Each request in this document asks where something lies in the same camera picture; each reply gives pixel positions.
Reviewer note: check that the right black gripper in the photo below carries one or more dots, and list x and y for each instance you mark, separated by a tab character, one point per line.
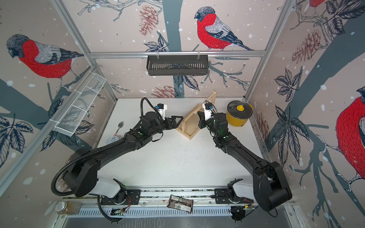
203	124

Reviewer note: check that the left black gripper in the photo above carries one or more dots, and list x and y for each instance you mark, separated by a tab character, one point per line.
174	125

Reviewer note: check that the wooden jewelry display stand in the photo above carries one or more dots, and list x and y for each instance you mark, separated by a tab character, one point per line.
189	125

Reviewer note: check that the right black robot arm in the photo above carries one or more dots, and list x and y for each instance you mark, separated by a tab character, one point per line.
270	186

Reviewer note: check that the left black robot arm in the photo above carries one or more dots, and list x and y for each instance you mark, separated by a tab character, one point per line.
80	176

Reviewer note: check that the yellow pot with black lid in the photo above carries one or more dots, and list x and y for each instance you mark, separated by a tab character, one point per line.
238	113

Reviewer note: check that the metal spoon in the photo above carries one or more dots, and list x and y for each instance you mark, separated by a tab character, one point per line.
120	125

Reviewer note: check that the yellow can with white lid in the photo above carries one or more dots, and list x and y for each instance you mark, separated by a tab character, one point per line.
112	139

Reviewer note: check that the dark snack wrapper packet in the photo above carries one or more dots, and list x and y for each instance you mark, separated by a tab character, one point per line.
180	203

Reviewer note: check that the small electronics board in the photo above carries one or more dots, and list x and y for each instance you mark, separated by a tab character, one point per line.
118	212

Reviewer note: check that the glass jar with metal lid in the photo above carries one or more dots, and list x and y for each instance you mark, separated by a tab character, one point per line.
68	207

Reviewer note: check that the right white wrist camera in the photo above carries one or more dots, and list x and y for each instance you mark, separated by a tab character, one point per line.
208	110

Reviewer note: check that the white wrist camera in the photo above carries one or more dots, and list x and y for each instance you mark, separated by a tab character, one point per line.
161	108
208	110

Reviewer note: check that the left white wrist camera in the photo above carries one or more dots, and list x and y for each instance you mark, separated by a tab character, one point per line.
161	108

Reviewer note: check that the black hanging wire basket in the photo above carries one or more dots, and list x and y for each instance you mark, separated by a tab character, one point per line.
177	65

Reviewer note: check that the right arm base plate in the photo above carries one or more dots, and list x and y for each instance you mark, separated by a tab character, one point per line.
226	196

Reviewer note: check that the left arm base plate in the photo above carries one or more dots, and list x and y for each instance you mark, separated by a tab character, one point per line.
124	197

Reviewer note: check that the black round fixture under rail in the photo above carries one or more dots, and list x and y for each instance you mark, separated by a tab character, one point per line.
238	213

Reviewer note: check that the white mesh wall shelf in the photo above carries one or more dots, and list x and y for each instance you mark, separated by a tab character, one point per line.
86	93

